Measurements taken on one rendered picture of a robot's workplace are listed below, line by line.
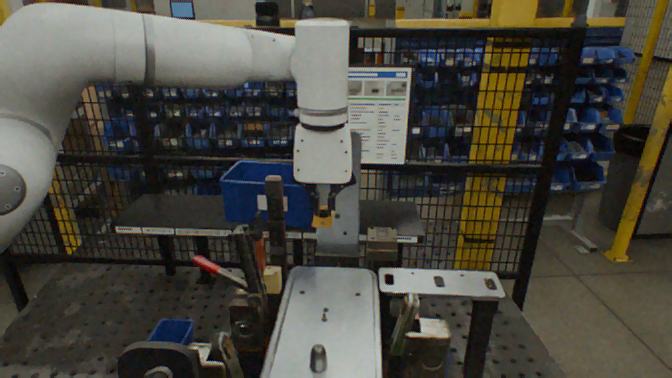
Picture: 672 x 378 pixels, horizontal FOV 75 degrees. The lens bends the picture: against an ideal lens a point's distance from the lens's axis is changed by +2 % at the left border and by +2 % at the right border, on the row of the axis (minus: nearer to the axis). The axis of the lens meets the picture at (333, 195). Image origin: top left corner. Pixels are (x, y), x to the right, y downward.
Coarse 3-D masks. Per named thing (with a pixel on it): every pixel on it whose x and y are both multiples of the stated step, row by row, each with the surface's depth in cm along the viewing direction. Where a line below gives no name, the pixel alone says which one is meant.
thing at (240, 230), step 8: (232, 232) 85; (240, 232) 83; (248, 232) 84; (256, 232) 83; (240, 240) 83; (248, 240) 86; (256, 240) 84; (240, 248) 84; (248, 248) 84; (240, 256) 85; (248, 256) 85; (248, 264) 85; (256, 264) 89; (248, 272) 86; (256, 272) 90; (248, 280) 87; (256, 280) 87; (248, 288) 88; (256, 288) 88; (264, 288) 92; (264, 296) 92
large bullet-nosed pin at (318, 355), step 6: (312, 348) 79; (318, 348) 78; (324, 348) 79; (312, 354) 78; (318, 354) 78; (324, 354) 79; (312, 360) 79; (318, 360) 78; (324, 360) 79; (312, 366) 79; (318, 366) 79; (324, 366) 79; (318, 372) 79
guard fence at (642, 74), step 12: (540, 0) 549; (552, 0) 524; (660, 0) 366; (480, 12) 728; (564, 12) 496; (660, 12) 367; (660, 24) 371; (648, 36) 379; (648, 48) 380; (648, 60) 383; (624, 84) 413; (636, 84) 394; (636, 96) 396; (624, 108) 414; (636, 108) 400; (624, 120) 410
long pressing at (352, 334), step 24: (288, 288) 101; (312, 288) 102; (336, 288) 102; (360, 288) 102; (288, 312) 94; (312, 312) 94; (336, 312) 94; (360, 312) 94; (288, 336) 88; (312, 336) 88; (336, 336) 88; (360, 336) 88; (264, 360) 82; (288, 360) 82; (336, 360) 82; (360, 360) 82
